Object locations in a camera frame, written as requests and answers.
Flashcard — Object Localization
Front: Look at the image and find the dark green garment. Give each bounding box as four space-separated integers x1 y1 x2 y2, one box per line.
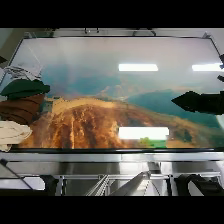
0 78 51 101

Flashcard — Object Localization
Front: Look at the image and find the brown garment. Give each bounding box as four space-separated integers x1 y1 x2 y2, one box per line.
0 93 46 126

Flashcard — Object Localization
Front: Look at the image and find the white patterned garment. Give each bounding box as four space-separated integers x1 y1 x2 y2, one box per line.
3 64 44 82

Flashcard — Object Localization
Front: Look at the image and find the cream garment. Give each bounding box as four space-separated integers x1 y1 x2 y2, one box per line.
0 120 34 153

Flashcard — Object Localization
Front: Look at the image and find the silver frame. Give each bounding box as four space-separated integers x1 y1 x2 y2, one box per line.
0 150 224 197

